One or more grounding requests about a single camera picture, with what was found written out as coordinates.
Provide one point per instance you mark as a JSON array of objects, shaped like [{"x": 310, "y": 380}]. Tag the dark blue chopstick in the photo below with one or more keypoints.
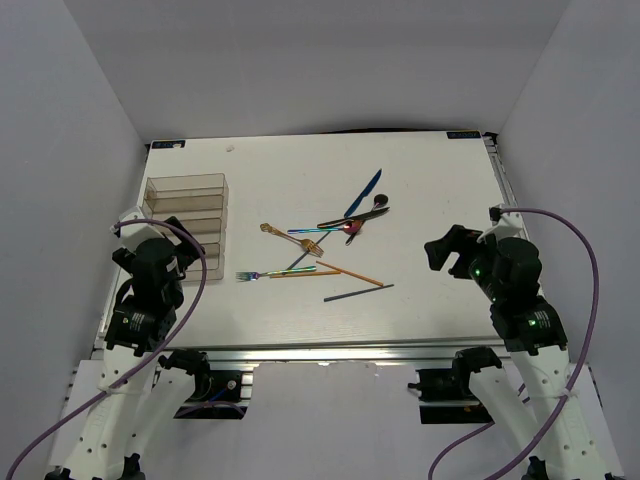
[
  {"x": 304, "y": 254},
  {"x": 356, "y": 293}
]

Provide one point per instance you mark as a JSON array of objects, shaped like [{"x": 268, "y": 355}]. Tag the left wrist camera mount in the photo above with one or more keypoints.
[{"x": 132, "y": 229}]

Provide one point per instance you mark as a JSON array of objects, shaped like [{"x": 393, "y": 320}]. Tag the black knife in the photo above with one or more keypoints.
[{"x": 352, "y": 218}]

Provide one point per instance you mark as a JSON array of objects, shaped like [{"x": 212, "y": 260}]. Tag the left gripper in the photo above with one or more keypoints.
[{"x": 186, "y": 252}]

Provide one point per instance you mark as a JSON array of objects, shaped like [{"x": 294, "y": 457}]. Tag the orange chopstick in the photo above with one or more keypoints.
[
  {"x": 352, "y": 274},
  {"x": 305, "y": 274}
]

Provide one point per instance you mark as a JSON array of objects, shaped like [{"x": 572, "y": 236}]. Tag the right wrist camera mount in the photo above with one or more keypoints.
[{"x": 503, "y": 224}]

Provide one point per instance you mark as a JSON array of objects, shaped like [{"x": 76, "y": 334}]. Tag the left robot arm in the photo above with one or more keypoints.
[{"x": 122, "y": 418}]

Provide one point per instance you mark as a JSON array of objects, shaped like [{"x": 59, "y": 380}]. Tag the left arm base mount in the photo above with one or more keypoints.
[{"x": 212, "y": 394}]

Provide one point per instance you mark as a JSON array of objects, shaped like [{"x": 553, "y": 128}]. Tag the gold fork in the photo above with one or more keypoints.
[{"x": 307, "y": 245}]

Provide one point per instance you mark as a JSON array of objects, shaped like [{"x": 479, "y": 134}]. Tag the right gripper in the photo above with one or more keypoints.
[{"x": 456, "y": 239}]

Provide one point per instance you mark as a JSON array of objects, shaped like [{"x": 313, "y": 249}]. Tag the clear compartment organizer tray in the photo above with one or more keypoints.
[{"x": 200, "y": 204}]

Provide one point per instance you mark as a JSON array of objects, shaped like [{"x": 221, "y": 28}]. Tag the black spoon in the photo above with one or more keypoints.
[{"x": 380, "y": 201}]

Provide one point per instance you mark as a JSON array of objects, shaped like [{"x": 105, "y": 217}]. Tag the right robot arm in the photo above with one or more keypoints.
[{"x": 545, "y": 426}]

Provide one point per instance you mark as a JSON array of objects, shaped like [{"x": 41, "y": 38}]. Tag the iridescent rainbow fork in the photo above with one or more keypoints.
[{"x": 246, "y": 276}]

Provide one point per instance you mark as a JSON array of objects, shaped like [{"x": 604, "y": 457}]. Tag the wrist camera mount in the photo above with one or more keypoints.
[
  {"x": 503, "y": 224},
  {"x": 132, "y": 229}
]

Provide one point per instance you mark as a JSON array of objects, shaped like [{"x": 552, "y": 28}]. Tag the blue knife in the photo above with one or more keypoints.
[{"x": 363, "y": 194}]

